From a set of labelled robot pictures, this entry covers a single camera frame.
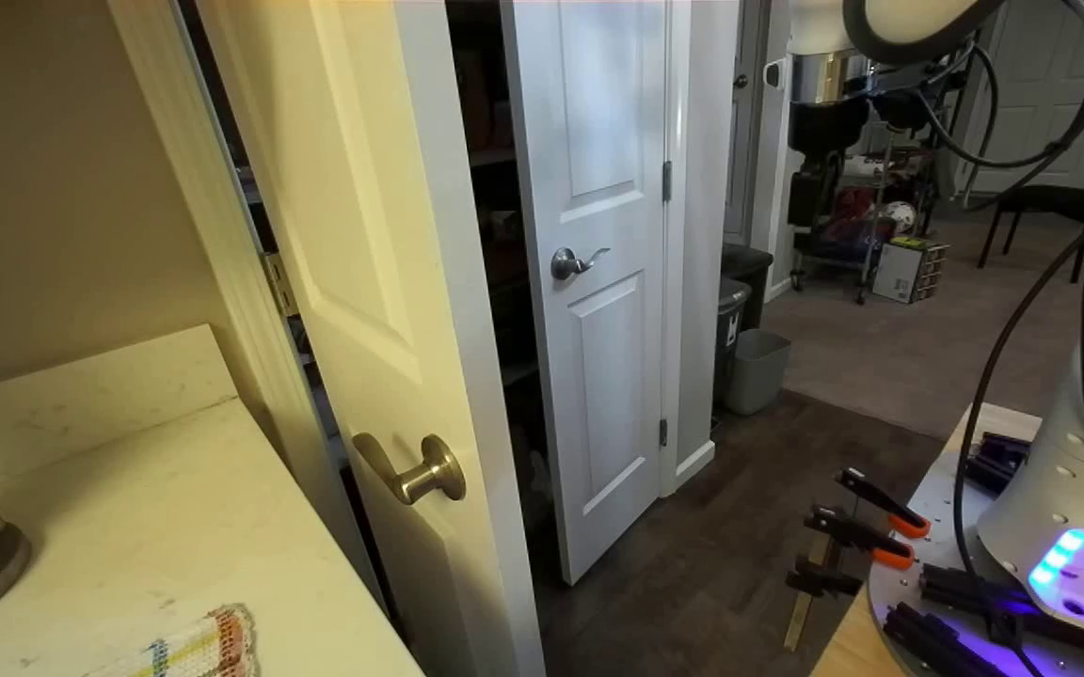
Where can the brushed metal round door knob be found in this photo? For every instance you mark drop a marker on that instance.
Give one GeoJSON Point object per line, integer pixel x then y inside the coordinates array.
{"type": "Point", "coordinates": [439, 470]}

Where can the white pantry door with hinges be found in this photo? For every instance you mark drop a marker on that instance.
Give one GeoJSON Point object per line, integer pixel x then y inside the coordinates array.
{"type": "Point", "coordinates": [587, 96]}

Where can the grey trash bin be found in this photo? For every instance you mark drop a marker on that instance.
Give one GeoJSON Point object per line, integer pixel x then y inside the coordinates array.
{"type": "Point", "coordinates": [758, 370]}

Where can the black orange clamp upper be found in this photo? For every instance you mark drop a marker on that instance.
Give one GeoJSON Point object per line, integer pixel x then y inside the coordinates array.
{"type": "Point", "coordinates": [897, 514]}

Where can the black clamp on floor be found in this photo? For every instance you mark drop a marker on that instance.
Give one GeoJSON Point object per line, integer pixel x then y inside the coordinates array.
{"type": "Point", "coordinates": [822, 580]}

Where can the white kitchen countertop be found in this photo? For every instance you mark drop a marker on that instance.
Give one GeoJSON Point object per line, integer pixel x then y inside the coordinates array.
{"type": "Point", "coordinates": [154, 499]}

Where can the black chair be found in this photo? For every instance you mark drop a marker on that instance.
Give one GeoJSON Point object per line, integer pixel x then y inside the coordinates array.
{"type": "Point", "coordinates": [1035, 202]}

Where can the metal lever door handle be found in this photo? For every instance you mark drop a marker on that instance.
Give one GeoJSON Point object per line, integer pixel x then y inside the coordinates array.
{"type": "Point", "coordinates": [565, 264]}

